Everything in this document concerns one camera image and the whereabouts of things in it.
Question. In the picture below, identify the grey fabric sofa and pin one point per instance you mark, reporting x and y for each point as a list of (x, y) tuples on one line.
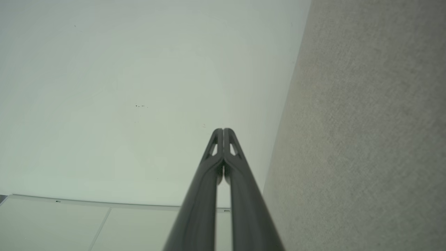
[(366, 122)]

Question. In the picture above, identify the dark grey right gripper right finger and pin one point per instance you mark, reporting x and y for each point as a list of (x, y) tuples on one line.
[(251, 216)]

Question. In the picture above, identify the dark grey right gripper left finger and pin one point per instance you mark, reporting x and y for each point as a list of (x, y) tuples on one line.
[(195, 209)]

